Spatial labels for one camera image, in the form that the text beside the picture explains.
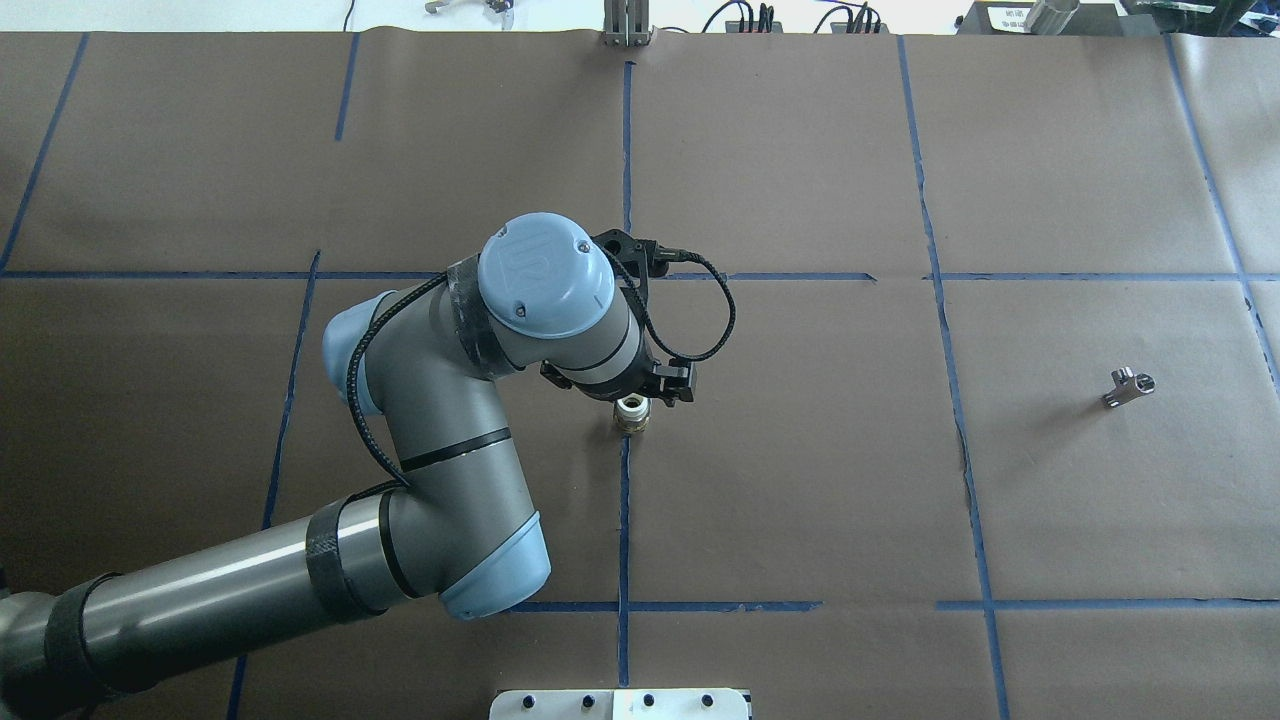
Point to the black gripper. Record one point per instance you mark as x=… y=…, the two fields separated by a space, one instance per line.
x=668 y=381

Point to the white and brass PPR valve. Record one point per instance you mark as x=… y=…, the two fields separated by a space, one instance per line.
x=632 y=413

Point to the chrome metal tee fitting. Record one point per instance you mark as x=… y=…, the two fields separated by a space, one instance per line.
x=1128 y=386

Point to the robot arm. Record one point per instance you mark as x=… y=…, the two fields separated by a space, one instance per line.
x=418 y=370

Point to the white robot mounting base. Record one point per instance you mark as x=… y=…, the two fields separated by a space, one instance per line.
x=623 y=703

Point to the reacher grabber stick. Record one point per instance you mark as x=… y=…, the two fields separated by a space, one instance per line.
x=488 y=10

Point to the grey box with label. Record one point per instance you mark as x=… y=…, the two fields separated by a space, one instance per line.
x=1007 y=18

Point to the metal cup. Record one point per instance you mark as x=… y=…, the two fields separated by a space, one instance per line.
x=1049 y=17

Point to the black cable connector box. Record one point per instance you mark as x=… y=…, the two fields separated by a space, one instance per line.
x=862 y=19
x=754 y=19

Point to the aluminium frame post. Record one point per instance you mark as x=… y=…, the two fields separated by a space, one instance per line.
x=626 y=23

